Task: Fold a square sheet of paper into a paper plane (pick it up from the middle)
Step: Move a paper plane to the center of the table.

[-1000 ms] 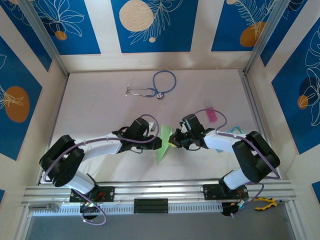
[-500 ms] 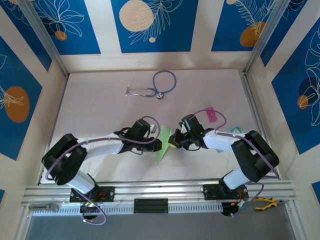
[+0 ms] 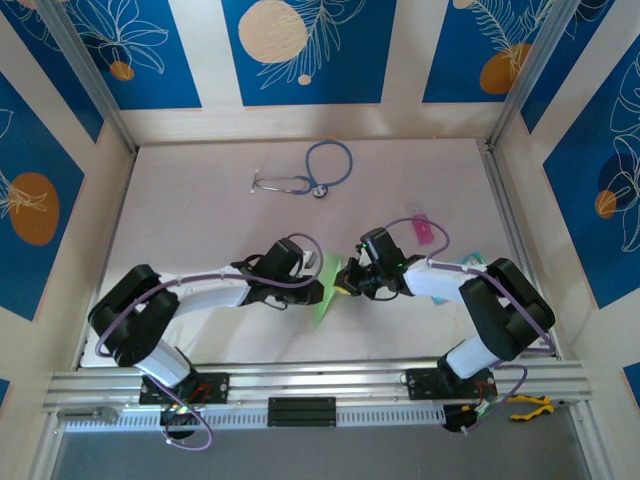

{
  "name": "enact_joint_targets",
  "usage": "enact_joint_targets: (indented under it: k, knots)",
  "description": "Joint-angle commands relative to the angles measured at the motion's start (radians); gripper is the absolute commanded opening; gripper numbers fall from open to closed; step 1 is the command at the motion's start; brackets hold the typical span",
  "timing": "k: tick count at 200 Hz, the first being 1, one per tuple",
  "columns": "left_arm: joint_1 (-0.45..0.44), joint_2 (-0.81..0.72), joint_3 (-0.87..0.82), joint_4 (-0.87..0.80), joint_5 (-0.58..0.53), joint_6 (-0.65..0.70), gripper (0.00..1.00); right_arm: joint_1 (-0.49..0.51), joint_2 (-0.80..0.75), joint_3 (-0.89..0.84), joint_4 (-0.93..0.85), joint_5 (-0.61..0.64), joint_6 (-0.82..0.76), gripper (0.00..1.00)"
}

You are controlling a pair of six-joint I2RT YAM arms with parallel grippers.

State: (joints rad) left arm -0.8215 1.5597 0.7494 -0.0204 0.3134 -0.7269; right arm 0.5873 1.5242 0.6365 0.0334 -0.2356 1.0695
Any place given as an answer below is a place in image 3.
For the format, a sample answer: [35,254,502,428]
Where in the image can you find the light green paper sheet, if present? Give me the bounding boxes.
[313,249,344,330]

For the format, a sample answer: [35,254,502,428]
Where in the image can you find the pink plastic box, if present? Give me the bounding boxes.
[410,213,435,245]

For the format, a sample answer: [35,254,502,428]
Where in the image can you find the light blue snack packet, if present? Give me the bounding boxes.
[430,251,484,305]

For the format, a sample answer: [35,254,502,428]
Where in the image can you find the blue stethoscope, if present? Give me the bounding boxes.
[249,140,354,200]

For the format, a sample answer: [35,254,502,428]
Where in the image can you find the black controller box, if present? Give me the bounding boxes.
[158,402,202,427]
[442,403,501,434]

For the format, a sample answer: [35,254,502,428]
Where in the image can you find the yellow and black pliers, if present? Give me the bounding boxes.
[507,393,582,423]

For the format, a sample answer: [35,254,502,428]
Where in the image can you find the aluminium mounting rail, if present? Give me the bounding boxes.
[42,355,594,416]

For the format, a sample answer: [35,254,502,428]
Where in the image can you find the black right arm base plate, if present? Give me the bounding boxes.
[404,367,500,402]

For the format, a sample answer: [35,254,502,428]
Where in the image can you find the aluminium table side rail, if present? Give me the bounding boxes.
[477,139,561,359]

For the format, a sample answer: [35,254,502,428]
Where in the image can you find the black rail bracket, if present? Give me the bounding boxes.
[267,396,338,428]

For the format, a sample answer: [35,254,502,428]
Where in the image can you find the white slotted cable duct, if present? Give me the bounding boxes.
[62,403,447,433]

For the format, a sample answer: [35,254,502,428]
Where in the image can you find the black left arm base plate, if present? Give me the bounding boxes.
[138,371,231,406]

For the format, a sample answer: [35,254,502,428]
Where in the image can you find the aluminium frame post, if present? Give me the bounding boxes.
[487,0,596,149]
[35,0,139,154]

